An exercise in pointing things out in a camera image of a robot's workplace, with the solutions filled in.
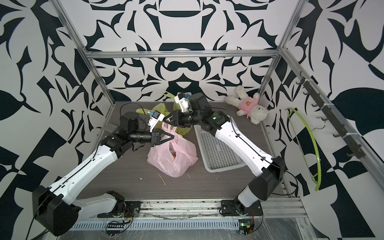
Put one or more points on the white plastic basket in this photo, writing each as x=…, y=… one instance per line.
x=216, y=155

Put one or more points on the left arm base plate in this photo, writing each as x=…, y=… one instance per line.
x=129, y=208

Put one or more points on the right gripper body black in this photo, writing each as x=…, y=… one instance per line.
x=187, y=118

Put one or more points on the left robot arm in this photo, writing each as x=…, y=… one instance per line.
x=57, y=207

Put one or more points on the green hoop hanger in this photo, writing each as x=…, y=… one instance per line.
x=316, y=178

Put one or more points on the pink plastic bag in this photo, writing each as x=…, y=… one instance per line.
x=174, y=157

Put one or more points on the grey oval stone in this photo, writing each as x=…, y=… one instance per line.
x=110, y=128

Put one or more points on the black wall hook rack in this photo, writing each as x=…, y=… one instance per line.
x=333, y=115

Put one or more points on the green plastic bag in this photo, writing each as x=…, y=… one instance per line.
x=180, y=131
x=160, y=108

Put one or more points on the white plush bunny pink shirt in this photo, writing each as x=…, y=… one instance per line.
x=248, y=106

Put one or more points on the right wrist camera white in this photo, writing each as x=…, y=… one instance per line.
x=182, y=102

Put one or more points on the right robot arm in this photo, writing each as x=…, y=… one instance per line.
x=268, y=171

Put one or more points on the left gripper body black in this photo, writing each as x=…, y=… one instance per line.
x=155, y=138

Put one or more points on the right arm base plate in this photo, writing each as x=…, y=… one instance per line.
x=235, y=208

